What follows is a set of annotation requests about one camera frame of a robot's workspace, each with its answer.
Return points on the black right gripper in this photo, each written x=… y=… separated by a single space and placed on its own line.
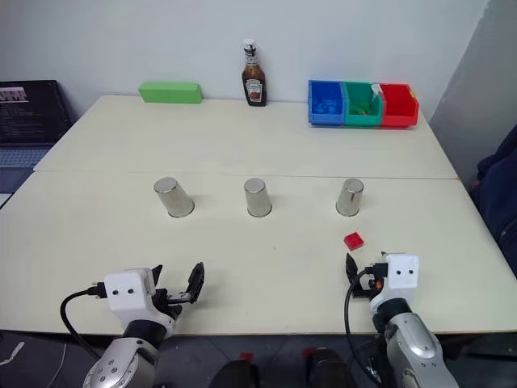
x=373 y=279

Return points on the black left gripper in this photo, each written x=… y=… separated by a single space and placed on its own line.
x=163 y=301

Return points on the small red block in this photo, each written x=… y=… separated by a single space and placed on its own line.
x=354 y=240

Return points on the steel cup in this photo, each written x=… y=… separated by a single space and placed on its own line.
x=174 y=199
x=350 y=198
x=257 y=198

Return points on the dark rounded shape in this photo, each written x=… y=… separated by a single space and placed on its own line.
x=238 y=375
x=328 y=368

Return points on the green pieces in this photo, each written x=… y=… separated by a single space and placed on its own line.
x=361 y=108

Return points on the blue pieces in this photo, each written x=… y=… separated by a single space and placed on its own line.
x=328 y=107

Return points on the green storage bin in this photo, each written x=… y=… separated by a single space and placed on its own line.
x=362 y=104

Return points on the blue storage bin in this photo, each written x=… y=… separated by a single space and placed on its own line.
x=326 y=103

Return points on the red storage bin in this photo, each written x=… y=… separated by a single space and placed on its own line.
x=400 y=106

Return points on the person in dark blue clothes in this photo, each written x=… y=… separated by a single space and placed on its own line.
x=498 y=182

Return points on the green rectangular box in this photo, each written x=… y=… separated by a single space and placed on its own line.
x=170 y=93

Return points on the brown sauce bottle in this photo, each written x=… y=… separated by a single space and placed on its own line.
x=254 y=83

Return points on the open laptop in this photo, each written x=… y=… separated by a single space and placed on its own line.
x=28 y=117

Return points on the grey leaning board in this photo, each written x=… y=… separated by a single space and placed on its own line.
x=480 y=81

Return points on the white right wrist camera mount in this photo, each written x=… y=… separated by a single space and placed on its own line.
x=402 y=272

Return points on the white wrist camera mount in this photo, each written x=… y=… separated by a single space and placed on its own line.
x=402 y=272
x=126 y=293

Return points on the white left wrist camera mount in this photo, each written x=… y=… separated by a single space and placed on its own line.
x=126 y=293

